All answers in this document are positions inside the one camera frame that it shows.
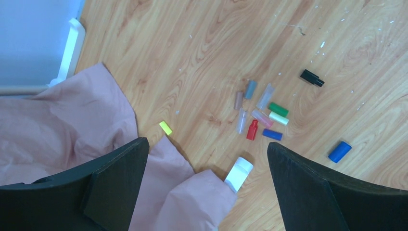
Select pink translucent pen cap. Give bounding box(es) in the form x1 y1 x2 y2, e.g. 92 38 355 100
251 109 274 129

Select yellow pen cap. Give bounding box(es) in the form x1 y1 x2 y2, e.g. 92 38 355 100
159 121 173 136

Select white clothes rack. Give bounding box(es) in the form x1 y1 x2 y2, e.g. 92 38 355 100
0 18 253 193

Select blue pen cap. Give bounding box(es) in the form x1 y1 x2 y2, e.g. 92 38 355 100
328 141 352 163

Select red pen cap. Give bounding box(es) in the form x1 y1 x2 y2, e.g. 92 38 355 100
246 119 258 141

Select pale green pen cap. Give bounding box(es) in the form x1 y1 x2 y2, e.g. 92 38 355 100
268 111 289 126

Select black pen cap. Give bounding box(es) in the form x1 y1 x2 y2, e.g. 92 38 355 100
300 69 325 87

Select purple pen cap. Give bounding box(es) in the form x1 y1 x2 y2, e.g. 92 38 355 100
262 128 283 141

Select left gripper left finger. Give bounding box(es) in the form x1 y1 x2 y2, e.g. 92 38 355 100
0 138 150 231

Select clear translucent pen cap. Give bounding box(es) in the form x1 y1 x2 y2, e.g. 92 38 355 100
236 107 248 134

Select pink cloth shorts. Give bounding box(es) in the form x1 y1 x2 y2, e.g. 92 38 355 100
0 64 237 231

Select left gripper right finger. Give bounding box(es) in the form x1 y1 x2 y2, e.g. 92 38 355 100
267 142 408 231

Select brown translucent pen cap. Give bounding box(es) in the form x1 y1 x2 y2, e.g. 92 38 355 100
234 91 244 110

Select grey pen cap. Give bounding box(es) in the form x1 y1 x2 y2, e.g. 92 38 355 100
244 80 257 100

